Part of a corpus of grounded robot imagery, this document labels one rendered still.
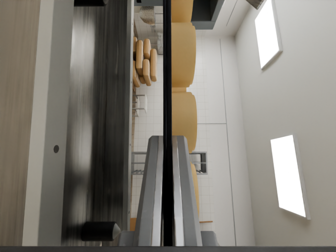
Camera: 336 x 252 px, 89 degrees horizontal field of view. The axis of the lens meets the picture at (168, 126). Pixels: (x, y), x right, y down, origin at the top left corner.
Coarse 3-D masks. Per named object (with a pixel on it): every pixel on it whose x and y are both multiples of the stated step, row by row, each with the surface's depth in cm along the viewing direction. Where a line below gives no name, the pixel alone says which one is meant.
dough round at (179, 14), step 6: (174, 0) 13; (180, 0) 13; (186, 0) 13; (192, 0) 14; (174, 6) 14; (180, 6) 14; (186, 6) 14; (174, 12) 14; (180, 12) 14; (186, 12) 14; (174, 18) 14; (180, 18) 14; (186, 18) 14
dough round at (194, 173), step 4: (192, 164) 14; (192, 168) 12; (192, 172) 12; (192, 176) 12; (196, 176) 12; (196, 180) 12; (196, 184) 12; (196, 188) 12; (196, 192) 11; (196, 196) 11; (196, 200) 11; (196, 204) 11
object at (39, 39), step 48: (0, 0) 15; (48, 0) 15; (0, 48) 14; (48, 48) 14; (0, 96) 14; (48, 96) 14; (0, 144) 14; (48, 144) 14; (0, 192) 13; (48, 192) 14; (0, 240) 13; (48, 240) 14
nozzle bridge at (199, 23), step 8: (144, 0) 68; (152, 0) 68; (160, 0) 68; (200, 0) 65; (208, 0) 65; (216, 0) 56; (192, 8) 65; (200, 8) 65; (208, 8) 65; (216, 8) 58; (192, 16) 65; (200, 16) 65; (208, 16) 65; (216, 16) 62; (192, 24) 66; (200, 24) 66; (208, 24) 66
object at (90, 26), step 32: (96, 0) 27; (96, 32) 38; (96, 64) 38; (96, 96) 38; (96, 128) 38; (96, 160) 38; (64, 192) 26; (96, 192) 38; (64, 224) 26; (96, 224) 32
